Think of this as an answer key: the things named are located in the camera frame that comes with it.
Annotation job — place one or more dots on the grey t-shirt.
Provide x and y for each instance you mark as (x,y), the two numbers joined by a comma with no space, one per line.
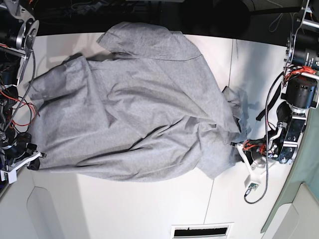
(151,112)

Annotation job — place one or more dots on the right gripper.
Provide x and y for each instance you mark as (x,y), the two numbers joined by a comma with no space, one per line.
(15,150)

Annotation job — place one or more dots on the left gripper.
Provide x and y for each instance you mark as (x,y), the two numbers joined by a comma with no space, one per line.
(253,154)

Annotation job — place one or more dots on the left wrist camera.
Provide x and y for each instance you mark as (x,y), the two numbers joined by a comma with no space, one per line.
(252,182)

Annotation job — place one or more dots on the white plastic bin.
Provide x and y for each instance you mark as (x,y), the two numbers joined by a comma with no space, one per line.
(21,214)

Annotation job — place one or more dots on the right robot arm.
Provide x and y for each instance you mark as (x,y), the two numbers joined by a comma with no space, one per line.
(18,29)

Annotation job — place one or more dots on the green plastic bin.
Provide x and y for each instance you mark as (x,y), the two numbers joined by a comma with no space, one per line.
(305,168)

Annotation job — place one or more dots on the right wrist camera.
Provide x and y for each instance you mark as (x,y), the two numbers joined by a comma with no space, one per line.
(8,176)

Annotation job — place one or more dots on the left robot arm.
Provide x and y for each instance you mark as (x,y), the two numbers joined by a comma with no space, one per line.
(299,92)

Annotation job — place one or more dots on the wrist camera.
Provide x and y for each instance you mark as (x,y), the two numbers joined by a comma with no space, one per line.
(252,182)
(8,176)

